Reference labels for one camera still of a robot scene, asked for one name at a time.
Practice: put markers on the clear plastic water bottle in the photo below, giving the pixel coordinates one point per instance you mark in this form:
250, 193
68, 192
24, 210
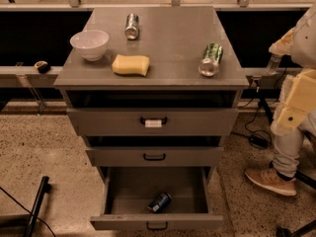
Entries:
273, 64

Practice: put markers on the black stand leg left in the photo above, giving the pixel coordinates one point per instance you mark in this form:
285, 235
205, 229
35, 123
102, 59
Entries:
44, 188

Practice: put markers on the grey bottom drawer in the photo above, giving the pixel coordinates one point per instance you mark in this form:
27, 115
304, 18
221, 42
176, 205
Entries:
128, 191

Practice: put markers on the grey drawer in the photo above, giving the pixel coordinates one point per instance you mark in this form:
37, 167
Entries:
131, 121
128, 191
154, 156

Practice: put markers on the white label on handle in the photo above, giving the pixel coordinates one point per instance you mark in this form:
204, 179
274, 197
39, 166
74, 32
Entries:
153, 123

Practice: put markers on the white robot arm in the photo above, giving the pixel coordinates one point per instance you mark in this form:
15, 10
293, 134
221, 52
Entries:
303, 53

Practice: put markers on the silver can lying down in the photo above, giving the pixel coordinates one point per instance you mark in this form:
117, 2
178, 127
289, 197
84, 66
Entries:
132, 27

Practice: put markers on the black power adapter with cable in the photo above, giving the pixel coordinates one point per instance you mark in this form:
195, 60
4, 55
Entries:
258, 138

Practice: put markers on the green can lying down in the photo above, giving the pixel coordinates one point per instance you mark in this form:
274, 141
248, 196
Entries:
210, 62

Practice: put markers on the white bowl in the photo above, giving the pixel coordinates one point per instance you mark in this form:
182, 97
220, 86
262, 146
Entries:
91, 44

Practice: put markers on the grey top drawer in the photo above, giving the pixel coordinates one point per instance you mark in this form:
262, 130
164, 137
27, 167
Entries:
131, 121

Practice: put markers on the black yellow tape measure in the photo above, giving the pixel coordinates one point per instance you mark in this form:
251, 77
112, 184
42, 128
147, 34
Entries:
42, 67

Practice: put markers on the tan sneaker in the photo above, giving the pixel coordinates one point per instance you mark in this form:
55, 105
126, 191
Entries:
272, 180

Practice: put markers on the grey middle drawer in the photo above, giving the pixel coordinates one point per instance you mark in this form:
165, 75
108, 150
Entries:
154, 156

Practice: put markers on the person leg beige trousers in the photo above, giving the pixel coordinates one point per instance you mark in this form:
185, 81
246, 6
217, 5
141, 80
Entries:
287, 147

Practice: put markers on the yellow sponge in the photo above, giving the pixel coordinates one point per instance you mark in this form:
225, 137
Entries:
131, 64

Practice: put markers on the grey drawer cabinet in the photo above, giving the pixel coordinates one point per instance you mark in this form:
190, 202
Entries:
174, 39

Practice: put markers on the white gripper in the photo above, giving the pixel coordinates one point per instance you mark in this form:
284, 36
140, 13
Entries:
304, 48

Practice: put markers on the blue pepsi can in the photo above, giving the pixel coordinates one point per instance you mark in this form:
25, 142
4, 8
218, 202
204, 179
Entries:
159, 203

